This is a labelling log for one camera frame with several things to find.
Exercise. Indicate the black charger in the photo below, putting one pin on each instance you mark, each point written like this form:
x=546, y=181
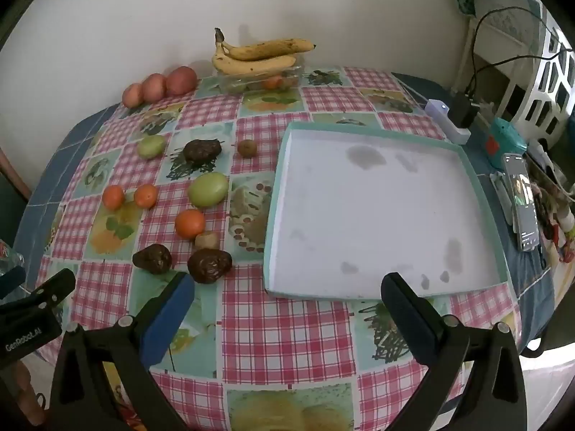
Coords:
x=462, y=110

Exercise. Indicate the pink wooden plank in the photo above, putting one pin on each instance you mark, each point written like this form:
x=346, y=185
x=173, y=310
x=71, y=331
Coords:
x=18, y=179

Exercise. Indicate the white wooden furniture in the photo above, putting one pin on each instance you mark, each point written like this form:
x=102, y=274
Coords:
x=498, y=31

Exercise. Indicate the small round brown kiwi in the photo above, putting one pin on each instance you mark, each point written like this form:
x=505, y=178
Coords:
x=247, y=148

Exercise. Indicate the short yellow banana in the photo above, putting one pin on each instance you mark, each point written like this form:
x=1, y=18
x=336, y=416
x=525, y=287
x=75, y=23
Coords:
x=256, y=66

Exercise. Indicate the white power strip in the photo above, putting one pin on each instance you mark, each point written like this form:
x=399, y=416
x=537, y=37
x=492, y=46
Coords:
x=433, y=112

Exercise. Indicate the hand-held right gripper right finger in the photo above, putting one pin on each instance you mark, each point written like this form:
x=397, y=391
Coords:
x=406, y=318

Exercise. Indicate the black smartphone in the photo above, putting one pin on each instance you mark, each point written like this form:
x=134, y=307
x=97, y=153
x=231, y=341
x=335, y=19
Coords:
x=521, y=202

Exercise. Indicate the white plastic object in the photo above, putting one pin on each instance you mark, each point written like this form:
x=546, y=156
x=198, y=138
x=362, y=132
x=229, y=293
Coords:
x=546, y=161

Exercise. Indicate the small green apple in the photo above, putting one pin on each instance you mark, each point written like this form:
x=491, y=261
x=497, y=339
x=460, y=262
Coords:
x=150, y=146

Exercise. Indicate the teal handheld device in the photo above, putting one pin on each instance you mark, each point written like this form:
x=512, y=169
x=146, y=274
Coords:
x=507, y=139

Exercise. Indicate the checked pink printed tablecloth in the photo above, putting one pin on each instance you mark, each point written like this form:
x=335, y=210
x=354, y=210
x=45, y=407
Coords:
x=287, y=323

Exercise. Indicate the large green apple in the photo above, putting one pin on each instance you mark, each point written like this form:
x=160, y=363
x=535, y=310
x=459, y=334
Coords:
x=208, y=190

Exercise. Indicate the clear plastic container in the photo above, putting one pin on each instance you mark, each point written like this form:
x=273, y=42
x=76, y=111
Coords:
x=245, y=84

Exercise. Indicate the clear plastic bag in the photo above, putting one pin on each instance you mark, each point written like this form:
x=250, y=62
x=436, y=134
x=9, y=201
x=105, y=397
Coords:
x=6, y=256

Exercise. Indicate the white plastic lattice chair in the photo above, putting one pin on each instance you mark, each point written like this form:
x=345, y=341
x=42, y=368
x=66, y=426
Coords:
x=550, y=81

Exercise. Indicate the pile of colourful small things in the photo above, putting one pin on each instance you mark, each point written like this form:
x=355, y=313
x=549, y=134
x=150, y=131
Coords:
x=557, y=224

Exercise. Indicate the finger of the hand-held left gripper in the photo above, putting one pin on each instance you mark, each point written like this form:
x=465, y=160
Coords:
x=56, y=285
x=11, y=280

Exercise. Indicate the pale brown kiwi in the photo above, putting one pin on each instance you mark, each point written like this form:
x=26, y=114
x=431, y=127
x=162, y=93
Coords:
x=207, y=240

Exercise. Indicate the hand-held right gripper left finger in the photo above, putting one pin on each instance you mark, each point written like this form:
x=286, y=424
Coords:
x=168, y=314

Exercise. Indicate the orange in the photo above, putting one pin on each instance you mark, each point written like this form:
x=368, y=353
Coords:
x=190, y=224
x=113, y=197
x=146, y=195

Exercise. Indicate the teal-rimmed white tray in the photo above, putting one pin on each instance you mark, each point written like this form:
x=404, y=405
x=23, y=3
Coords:
x=373, y=215

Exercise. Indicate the brown wooden leg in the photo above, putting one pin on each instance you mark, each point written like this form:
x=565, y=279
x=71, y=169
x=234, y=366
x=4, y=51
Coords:
x=22, y=395

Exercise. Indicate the dark brown avocado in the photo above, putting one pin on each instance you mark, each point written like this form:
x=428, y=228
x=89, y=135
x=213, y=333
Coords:
x=202, y=151
x=152, y=259
x=209, y=265

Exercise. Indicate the bunch of yellow bananas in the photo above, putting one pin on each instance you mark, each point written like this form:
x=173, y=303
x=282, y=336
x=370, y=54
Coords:
x=269, y=48

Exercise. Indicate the small red-orange tomato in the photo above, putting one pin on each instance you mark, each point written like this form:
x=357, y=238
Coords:
x=272, y=82

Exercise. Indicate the grey phone holder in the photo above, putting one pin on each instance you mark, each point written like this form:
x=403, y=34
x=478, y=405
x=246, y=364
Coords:
x=501, y=193

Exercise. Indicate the red apple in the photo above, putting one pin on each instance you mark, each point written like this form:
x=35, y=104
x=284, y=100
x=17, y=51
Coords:
x=182, y=81
x=133, y=95
x=154, y=87

